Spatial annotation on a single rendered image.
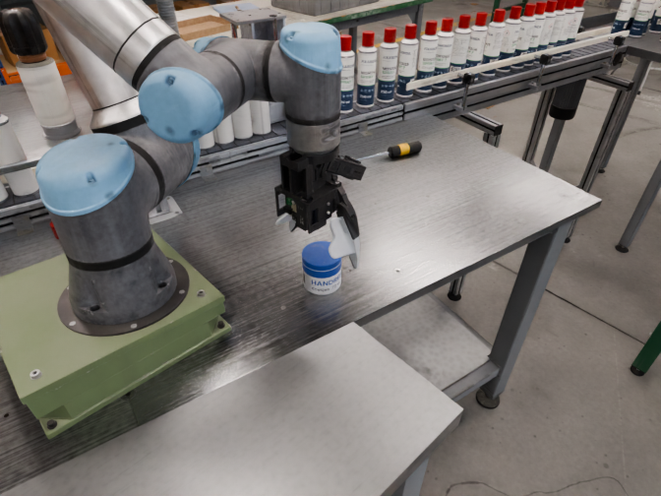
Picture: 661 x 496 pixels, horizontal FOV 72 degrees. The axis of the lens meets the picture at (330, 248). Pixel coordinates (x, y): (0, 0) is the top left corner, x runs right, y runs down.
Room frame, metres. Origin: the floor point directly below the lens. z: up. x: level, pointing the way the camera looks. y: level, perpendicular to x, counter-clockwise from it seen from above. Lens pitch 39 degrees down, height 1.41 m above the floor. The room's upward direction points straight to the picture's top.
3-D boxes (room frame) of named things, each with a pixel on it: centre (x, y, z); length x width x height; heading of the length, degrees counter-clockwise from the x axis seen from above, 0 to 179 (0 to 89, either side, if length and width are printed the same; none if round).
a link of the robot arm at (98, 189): (0.53, 0.31, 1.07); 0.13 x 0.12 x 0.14; 167
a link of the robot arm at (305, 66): (0.60, 0.03, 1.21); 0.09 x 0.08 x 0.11; 77
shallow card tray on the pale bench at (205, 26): (2.53, 0.68, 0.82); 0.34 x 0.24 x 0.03; 138
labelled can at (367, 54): (1.33, -0.10, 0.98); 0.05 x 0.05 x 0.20
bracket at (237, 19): (1.26, 0.19, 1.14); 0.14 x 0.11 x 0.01; 122
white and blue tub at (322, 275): (0.62, 0.02, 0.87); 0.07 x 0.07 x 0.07
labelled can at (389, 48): (1.37, -0.17, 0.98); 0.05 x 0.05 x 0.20
